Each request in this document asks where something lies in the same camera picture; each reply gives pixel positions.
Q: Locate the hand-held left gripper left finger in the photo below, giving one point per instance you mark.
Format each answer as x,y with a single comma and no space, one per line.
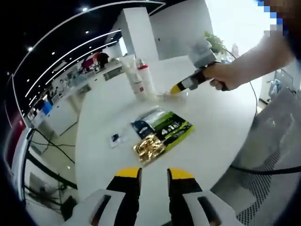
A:
108,207

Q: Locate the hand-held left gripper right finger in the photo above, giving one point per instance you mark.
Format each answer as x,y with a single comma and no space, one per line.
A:
190,202

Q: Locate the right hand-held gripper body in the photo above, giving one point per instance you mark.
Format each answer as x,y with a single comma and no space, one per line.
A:
202,54

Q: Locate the small clear-capped skincare bottle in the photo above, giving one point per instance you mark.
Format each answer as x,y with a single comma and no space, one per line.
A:
165,97

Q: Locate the white red-collared skincare spray bottle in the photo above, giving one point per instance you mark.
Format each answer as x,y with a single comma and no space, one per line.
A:
148,80

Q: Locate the silver and blue skincare sachet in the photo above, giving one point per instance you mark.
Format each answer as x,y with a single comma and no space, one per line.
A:
150,117

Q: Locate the green skincare sachet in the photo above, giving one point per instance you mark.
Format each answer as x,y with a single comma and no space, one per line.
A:
176,131

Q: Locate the tall white skincare tube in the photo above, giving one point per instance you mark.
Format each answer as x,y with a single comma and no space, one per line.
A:
129,68

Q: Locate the clear sachet with dark square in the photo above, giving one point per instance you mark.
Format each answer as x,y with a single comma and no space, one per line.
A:
117,141

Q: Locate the gold foil skincare sachet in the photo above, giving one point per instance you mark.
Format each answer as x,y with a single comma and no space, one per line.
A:
148,150

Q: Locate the person's right hand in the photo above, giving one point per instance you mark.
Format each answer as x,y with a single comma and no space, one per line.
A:
223,75

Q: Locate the green potted plant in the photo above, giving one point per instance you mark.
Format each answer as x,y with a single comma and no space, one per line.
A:
216,41

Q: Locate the black laptop stand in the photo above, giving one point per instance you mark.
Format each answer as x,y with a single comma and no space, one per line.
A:
69,207

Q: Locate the white office desk row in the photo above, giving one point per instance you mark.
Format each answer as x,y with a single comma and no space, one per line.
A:
61,117

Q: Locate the blue box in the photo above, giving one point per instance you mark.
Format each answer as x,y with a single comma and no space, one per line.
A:
47,108

